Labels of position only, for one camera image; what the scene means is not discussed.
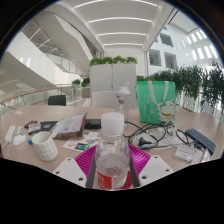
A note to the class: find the row of green plants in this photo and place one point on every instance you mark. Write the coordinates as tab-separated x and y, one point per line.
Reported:
196	83

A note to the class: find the white tissue packet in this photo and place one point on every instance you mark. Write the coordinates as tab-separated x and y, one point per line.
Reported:
184	152

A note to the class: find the black chair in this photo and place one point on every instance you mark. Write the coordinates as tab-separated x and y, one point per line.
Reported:
57	100

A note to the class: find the brown planter with green plants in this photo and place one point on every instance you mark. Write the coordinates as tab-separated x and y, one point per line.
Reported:
142	78
85	88

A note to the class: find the ceiling light strips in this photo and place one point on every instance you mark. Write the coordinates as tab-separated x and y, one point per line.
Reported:
120	20

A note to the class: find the white cabinet topped with plants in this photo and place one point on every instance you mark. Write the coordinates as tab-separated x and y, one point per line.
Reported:
113	80

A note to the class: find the white grid-patterned mug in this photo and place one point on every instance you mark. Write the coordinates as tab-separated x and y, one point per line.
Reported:
45	148

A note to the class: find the clear white-lidded shaker bottle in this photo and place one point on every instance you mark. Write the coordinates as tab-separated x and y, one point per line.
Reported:
122	103

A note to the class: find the white chair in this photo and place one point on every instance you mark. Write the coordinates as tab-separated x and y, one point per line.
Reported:
103	99

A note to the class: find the clear red-labelled water bottle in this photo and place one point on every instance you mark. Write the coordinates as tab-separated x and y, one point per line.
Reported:
112	156

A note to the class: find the white computer mouse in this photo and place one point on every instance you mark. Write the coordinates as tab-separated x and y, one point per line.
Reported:
19	140

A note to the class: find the dark blue keyboard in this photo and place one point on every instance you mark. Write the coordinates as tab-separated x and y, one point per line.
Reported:
201	140

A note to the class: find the small red and black case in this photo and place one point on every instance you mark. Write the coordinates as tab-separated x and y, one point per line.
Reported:
30	124

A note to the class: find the black wallet with white card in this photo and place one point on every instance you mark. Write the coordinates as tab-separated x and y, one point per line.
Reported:
45	126

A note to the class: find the white plastic packet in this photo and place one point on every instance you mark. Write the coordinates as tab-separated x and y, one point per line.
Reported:
202	156

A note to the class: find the white paper slip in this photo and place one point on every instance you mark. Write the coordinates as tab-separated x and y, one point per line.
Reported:
18	112

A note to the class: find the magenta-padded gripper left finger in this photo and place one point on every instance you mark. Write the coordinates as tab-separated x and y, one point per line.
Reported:
71	171

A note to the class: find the colourful sticker sheet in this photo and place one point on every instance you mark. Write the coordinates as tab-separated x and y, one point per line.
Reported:
80	144

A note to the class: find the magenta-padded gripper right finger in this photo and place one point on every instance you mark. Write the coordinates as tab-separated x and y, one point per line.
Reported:
155	170

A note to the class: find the flat black power bank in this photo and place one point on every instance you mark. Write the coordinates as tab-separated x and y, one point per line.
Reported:
93	123

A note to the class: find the small white round case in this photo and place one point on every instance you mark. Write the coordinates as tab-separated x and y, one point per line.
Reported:
19	130

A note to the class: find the green tote bag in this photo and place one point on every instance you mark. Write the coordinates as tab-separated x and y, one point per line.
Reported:
150	106

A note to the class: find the blue marker pen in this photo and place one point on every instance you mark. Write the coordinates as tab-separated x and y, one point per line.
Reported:
30	141

